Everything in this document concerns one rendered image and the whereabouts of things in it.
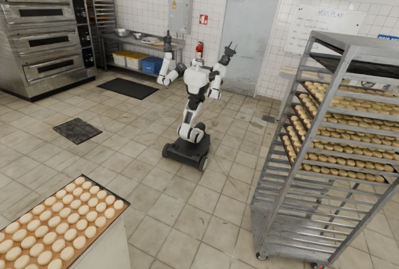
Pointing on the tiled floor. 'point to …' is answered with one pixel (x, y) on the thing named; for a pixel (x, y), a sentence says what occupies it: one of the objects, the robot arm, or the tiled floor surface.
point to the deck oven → (44, 33)
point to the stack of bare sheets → (77, 130)
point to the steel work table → (138, 46)
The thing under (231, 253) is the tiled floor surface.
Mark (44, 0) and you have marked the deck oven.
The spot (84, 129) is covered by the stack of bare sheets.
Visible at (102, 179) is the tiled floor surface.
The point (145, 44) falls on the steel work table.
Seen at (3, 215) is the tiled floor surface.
